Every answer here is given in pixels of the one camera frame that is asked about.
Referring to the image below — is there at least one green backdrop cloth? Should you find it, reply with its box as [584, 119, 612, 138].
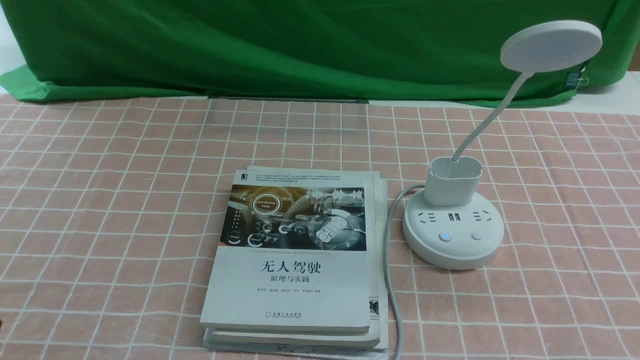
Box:
[1, 0, 639, 107]

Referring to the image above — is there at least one blue binder clip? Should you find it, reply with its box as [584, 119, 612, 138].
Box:
[565, 71, 589, 91]

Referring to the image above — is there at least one top grey self-driving book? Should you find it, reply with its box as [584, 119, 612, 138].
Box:
[200, 169, 376, 334]

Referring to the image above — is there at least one white lamp power cable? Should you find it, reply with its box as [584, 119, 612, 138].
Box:
[382, 183, 426, 360]

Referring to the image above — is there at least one white round desk lamp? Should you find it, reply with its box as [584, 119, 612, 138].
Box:
[402, 19, 603, 271]

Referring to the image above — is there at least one bottom white book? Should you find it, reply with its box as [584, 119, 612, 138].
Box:
[202, 178, 389, 360]

